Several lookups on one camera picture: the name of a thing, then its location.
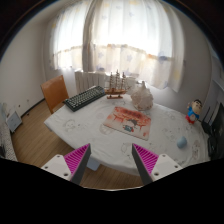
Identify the white box on floor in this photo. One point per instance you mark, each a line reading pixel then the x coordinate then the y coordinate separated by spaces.
pixel 13 121

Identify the white conch shell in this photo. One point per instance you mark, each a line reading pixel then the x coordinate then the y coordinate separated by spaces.
pixel 142 98

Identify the small light blue cup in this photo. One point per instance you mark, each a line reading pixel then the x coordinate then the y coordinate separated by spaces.
pixel 181 142

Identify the white radiator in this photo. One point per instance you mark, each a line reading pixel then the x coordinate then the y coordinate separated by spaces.
pixel 86 80

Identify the patterned fabric furniture edge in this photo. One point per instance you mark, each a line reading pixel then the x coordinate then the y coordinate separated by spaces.
pixel 6 146

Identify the black mechanical keyboard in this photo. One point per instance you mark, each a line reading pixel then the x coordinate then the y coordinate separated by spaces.
pixel 84 98

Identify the white patterned tablecloth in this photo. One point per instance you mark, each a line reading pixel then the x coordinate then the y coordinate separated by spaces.
pixel 113 148

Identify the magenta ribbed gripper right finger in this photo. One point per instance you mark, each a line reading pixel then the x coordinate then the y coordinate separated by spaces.
pixel 151 166

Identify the sheer white curtain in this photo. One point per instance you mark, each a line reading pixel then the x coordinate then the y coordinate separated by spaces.
pixel 140 38

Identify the cartoon boy figurine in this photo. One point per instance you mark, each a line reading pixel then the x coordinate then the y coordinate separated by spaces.
pixel 194 110

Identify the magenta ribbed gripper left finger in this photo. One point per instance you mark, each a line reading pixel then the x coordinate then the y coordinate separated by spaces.
pixel 70 167

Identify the wooden model sailing ship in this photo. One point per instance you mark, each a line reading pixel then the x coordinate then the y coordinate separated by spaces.
pixel 117 86

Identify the orange wooden chair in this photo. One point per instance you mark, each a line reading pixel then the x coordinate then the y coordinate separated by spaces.
pixel 55 92

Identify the red illustrated mouse pad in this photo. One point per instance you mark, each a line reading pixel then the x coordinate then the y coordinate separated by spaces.
pixel 130 122

